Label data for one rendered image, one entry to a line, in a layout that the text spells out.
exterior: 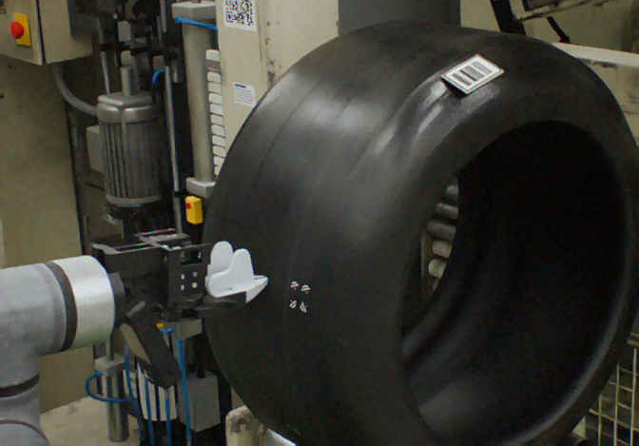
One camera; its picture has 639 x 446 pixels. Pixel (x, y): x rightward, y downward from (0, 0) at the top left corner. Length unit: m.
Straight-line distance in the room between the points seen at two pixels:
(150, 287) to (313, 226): 0.19
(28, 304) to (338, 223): 0.34
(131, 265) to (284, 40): 0.51
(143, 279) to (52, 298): 0.12
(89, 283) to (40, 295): 0.05
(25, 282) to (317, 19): 0.66
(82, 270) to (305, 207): 0.27
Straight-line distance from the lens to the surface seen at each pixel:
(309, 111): 1.38
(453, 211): 2.00
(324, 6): 1.66
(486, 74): 1.35
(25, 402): 1.18
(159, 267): 1.24
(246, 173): 1.40
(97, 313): 1.18
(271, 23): 1.61
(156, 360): 1.27
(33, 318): 1.15
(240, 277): 1.30
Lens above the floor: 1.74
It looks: 18 degrees down
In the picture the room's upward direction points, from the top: 2 degrees counter-clockwise
